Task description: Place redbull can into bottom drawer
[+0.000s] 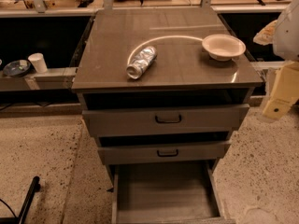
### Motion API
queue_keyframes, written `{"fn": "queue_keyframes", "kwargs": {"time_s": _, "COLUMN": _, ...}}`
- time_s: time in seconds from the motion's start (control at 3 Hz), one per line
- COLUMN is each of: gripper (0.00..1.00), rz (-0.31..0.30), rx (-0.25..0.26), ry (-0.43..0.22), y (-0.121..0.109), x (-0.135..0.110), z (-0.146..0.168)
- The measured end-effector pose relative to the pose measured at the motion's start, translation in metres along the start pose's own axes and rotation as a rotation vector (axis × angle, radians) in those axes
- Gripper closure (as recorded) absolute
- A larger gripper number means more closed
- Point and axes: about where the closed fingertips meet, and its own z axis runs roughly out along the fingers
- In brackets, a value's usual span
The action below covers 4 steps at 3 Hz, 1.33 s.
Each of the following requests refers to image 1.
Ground middle grey drawer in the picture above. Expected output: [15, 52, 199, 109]
[98, 141, 231, 165]

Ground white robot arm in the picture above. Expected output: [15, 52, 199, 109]
[253, 0, 299, 121]

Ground black bar on floor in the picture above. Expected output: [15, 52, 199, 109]
[0, 176, 40, 224]

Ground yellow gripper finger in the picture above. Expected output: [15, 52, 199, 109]
[260, 62, 299, 122]

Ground white paper cup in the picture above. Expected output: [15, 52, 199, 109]
[28, 53, 48, 73]

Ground bottom grey drawer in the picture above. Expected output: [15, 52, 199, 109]
[111, 161, 236, 224]

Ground low grey shelf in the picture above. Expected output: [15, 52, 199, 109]
[0, 67, 77, 91]

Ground black cable on floor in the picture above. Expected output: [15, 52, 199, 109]
[0, 198, 18, 219]

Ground grey drawer cabinet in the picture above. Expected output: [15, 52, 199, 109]
[71, 7, 265, 224]

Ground dark plate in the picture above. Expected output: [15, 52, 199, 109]
[3, 60, 31, 77]

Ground top grey drawer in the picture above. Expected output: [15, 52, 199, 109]
[83, 105, 249, 137]

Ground grey drawer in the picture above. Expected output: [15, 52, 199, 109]
[98, 141, 231, 165]
[111, 161, 236, 224]
[83, 105, 249, 137]

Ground white bowl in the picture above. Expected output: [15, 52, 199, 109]
[202, 35, 246, 62]

